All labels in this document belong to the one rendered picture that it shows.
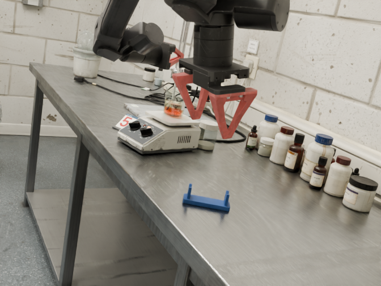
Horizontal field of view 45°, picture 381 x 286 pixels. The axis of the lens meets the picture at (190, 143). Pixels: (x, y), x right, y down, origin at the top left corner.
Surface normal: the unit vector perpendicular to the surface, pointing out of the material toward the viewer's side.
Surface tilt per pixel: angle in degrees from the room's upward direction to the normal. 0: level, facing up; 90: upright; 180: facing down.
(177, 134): 90
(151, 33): 54
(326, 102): 90
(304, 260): 0
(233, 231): 0
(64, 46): 90
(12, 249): 0
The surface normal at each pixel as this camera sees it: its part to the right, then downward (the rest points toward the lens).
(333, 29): -0.87, -0.04
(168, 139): 0.64, 0.33
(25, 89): 0.45, 0.33
